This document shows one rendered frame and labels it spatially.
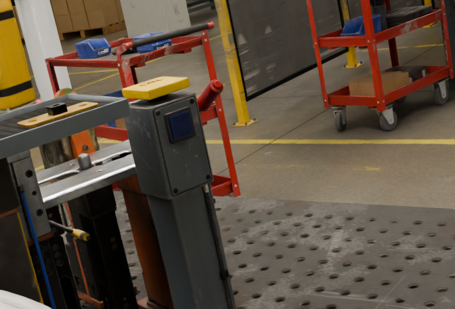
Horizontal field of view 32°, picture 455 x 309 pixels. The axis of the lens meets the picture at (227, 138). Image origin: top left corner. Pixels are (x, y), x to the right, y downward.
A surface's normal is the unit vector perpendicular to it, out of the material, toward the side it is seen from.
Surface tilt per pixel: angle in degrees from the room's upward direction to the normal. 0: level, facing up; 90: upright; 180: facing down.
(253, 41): 90
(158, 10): 90
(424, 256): 0
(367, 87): 90
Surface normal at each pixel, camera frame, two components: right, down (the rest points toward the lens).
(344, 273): -0.19, -0.95
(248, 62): 0.81, -0.05
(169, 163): 0.60, 0.08
